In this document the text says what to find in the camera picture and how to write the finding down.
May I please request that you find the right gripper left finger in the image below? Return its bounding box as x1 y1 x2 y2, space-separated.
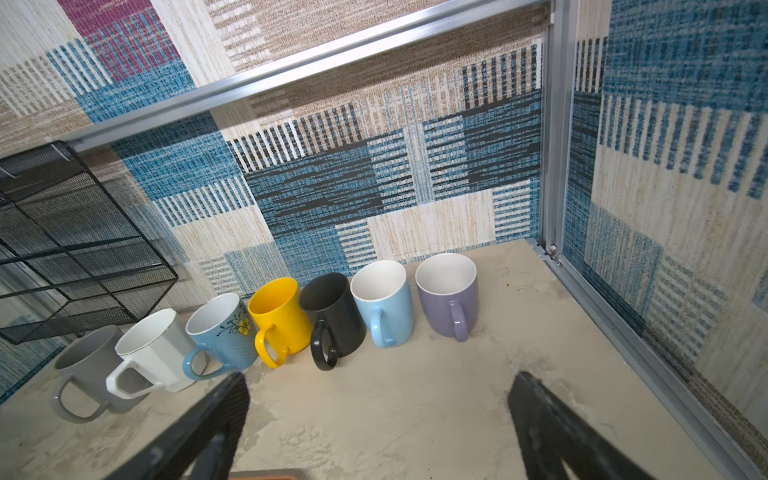
107 372 250 479

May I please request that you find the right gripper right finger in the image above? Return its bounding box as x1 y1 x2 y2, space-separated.
507 371 651 479

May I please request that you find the teal blue mug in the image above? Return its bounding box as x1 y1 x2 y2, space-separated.
183 293 258 381

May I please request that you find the white mug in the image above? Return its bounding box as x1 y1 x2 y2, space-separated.
106 308 197 400

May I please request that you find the yellow mug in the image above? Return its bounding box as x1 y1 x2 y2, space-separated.
247 277 312 369

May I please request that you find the lavender mug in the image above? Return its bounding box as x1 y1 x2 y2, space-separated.
415 253 479 342

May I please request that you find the grey mug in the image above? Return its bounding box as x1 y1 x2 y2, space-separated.
52 325 148 424

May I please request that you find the brown rectangular tray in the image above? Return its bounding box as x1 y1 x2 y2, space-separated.
228 469 306 480

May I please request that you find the black mug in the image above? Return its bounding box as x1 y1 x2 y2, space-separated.
299 272 367 371

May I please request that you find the black wire shelf rack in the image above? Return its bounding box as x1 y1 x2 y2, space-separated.
1 141 178 345

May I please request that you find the light blue mug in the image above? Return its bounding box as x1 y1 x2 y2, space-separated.
350 260 415 349

